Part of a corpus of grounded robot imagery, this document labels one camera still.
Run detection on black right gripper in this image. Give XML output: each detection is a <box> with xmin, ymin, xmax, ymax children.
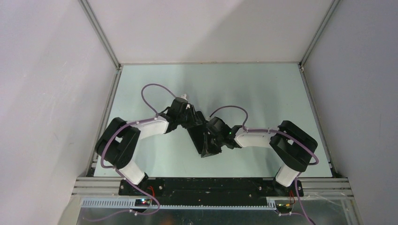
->
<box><xmin>202</xmin><ymin>131</ymin><xmax>224</xmax><ymax>157</ymax></box>

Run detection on grey slotted cable duct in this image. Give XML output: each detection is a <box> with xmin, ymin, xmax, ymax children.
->
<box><xmin>81</xmin><ymin>198</ymin><xmax>276</xmax><ymax>210</ymax></box>

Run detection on aluminium left corner post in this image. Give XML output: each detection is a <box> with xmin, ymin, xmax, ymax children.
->
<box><xmin>78</xmin><ymin>0</ymin><xmax>121</xmax><ymax>69</ymax></box>

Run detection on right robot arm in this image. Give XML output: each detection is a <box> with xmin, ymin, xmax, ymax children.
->
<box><xmin>205</xmin><ymin>117</ymin><xmax>319</xmax><ymax>196</ymax></box>

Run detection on aluminium right table rail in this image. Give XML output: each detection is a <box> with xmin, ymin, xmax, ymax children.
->
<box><xmin>298</xmin><ymin>63</ymin><xmax>337</xmax><ymax>178</ymax></box>

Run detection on aluminium left table rail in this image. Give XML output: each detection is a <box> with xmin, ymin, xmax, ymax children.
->
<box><xmin>80</xmin><ymin>65</ymin><xmax>123</xmax><ymax>177</ymax></box>

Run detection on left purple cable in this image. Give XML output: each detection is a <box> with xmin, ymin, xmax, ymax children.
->
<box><xmin>100</xmin><ymin>83</ymin><xmax>178</xmax><ymax>215</ymax></box>

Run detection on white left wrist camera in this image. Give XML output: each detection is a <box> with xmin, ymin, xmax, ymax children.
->
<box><xmin>180</xmin><ymin>94</ymin><xmax>188</xmax><ymax>102</ymax></box>

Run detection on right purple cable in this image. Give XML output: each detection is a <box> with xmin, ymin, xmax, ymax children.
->
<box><xmin>209</xmin><ymin>105</ymin><xmax>320</xmax><ymax>225</ymax></box>

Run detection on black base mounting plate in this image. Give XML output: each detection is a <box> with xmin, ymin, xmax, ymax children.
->
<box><xmin>118</xmin><ymin>178</ymin><xmax>304</xmax><ymax>206</ymax></box>

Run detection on aluminium table rail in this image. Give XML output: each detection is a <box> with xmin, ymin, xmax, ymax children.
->
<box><xmin>80</xmin><ymin>65</ymin><xmax>123</xmax><ymax>177</ymax></box>
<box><xmin>298</xmin><ymin>63</ymin><xmax>337</xmax><ymax>178</ymax></box>

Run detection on purple cable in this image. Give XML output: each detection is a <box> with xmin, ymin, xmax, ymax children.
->
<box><xmin>209</xmin><ymin>105</ymin><xmax>320</xmax><ymax>225</ymax></box>
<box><xmin>100</xmin><ymin>83</ymin><xmax>178</xmax><ymax>215</ymax></box>

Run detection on aluminium corner frame post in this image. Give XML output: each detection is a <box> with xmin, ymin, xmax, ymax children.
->
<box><xmin>299</xmin><ymin>0</ymin><xmax>341</xmax><ymax>67</ymax></box>

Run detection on black zip tool case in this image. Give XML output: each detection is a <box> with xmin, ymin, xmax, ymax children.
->
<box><xmin>188</xmin><ymin>122</ymin><xmax>220</xmax><ymax>158</ymax></box>

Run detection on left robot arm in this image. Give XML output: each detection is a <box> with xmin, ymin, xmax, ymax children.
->
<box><xmin>94</xmin><ymin>97</ymin><xmax>205</xmax><ymax>195</ymax></box>

